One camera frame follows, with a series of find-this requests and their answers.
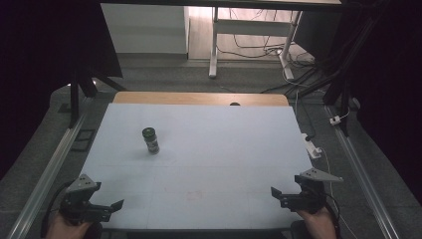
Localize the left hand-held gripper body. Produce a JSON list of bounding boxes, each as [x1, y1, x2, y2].
[[59, 173, 112, 226]]

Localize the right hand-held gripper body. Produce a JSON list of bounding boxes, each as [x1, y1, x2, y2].
[[280, 167, 344, 214]]

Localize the dark spice jar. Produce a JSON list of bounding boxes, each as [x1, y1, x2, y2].
[[141, 126, 160, 155]]

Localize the person's left hand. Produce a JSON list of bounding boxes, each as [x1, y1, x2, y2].
[[46, 212, 94, 239]]

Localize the person's right hand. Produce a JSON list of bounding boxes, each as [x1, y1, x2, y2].
[[296, 208, 337, 239]]

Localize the white power strip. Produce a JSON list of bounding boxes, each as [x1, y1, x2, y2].
[[301, 132, 322, 160]]

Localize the white table mat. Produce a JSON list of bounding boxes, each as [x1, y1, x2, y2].
[[80, 103, 314, 231]]

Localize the black metal stand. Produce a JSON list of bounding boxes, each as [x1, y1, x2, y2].
[[293, 0, 394, 137], [67, 64, 127, 129]]

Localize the black curtain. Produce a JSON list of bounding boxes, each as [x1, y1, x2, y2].
[[334, 0, 422, 205], [0, 0, 123, 180]]

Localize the white cabinet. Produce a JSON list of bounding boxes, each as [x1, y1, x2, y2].
[[101, 3, 190, 56]]

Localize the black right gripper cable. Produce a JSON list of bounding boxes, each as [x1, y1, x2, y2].
[[323, 193, 342, 239]]

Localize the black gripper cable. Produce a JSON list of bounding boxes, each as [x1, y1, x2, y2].
[[323, 193, 342, 239], [40, 180, 75, 239]]

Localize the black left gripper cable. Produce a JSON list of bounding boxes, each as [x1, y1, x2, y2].
[[40, 180, 75, 239]]

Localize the aluminium rail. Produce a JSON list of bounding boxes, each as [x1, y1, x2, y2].
[[6, 109, 88, 239], [323, 105, 401, 239]]

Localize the tangle of floor cables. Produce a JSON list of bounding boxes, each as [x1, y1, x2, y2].
[[217, 8, 329, 98]]

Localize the white desk frame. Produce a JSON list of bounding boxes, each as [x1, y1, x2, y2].
[[208, 6, 304, 81]]

